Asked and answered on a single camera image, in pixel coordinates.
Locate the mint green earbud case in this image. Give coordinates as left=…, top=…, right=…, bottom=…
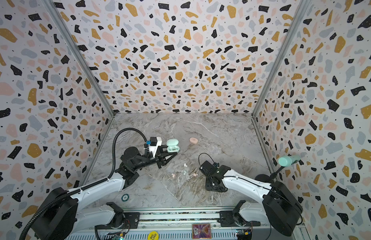
left=166, top=139, right=180, bottom=153

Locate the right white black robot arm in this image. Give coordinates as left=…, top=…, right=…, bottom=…
left=200, top=161, right=303, bottom=237

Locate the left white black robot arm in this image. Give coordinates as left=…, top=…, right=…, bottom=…
left=20, top=146, right=177, bottom=240

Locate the pink earbud case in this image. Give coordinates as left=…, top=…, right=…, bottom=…
left=190, top=137, right=199, bottom=145

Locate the pink square card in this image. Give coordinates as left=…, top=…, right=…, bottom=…
left=192, top=224, right=212, bottom=240

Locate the mint green microphone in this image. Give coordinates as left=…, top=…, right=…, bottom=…
left=275, top=155, right=301, bottom=175

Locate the yellow round sticker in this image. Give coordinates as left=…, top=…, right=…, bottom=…
left=147, top=231, right=159, bottom=240

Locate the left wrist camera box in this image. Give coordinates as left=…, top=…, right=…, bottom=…
left=145, top=137, right=162, bottom=159

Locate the teal ring poker chip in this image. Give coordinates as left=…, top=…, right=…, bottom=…
left=121, top=194, right=129, bottom=202

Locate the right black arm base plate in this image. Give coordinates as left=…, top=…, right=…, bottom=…
left=217, top=211, right=261, bottom=228

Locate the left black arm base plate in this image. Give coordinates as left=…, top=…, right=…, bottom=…
left=98, top=212, right=140, bottom=231

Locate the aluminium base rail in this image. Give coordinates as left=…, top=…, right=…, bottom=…
left=67, top=207, right=310, bottom=240

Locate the black corrugated cable conduit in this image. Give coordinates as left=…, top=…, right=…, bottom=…
left=18, top=127, right=148, bottom=240

